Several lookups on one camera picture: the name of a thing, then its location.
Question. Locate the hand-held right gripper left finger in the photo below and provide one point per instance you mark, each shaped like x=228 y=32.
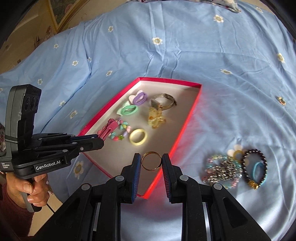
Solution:
x=136 y=177

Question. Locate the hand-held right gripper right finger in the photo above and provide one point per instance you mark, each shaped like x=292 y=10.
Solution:
x=167 y=179

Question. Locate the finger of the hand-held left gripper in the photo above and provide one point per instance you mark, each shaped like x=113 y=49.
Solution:
x=92 y=144
x=89 y=137

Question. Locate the pink hair clip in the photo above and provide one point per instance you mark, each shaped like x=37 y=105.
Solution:
x=108 y=130

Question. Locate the pale yellow bangle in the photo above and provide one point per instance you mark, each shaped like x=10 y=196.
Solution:
x=131 y=140

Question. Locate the red cardboard box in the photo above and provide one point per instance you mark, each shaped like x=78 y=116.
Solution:
x=148 y=129

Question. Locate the amber hair claw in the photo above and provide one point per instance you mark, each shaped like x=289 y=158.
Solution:
x=156 y=118

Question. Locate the gold wrist watch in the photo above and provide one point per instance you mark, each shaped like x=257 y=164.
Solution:
x=165 y=102

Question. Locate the person's left forearm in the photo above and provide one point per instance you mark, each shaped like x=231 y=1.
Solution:
x=13 y=210

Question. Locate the person's left hand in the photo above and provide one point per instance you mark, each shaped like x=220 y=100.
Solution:
x=25 y=185

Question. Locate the printed blue pillow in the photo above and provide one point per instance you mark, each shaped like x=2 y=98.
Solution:
x=231 y=5

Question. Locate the framed wall picture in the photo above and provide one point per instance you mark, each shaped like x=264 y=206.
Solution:
x=64 y=14

